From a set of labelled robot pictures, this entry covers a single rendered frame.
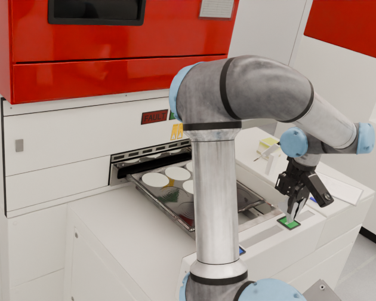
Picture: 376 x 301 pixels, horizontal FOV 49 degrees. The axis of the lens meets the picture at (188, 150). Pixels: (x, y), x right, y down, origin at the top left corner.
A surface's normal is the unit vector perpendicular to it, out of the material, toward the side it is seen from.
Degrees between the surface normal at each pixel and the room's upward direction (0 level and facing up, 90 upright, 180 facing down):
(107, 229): 0
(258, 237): 0
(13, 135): 90
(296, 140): 90
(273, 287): 41
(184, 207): 0
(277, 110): 113
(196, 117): 79
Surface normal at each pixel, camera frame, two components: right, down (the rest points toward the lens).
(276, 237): 0.16, -0.88
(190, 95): -0.65, 0.07
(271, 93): 0.14, 0.28
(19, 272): 0.64, 0.43
